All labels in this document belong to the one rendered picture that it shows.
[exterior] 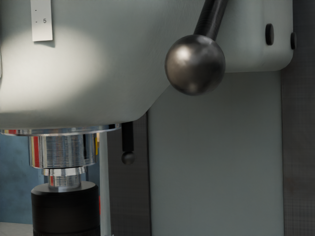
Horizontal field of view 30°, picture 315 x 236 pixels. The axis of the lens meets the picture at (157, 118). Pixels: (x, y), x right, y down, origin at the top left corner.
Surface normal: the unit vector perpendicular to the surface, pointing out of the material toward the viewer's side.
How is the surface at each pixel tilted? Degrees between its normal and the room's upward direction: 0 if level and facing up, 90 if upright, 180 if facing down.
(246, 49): 99
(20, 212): 90
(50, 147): 90
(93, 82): 119
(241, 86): 90
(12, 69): 93
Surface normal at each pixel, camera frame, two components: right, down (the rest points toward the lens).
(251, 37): 0.40, 0.05
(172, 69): -0.75, 0.21
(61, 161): 0.13, 0.07
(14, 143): -0.36, 0.08
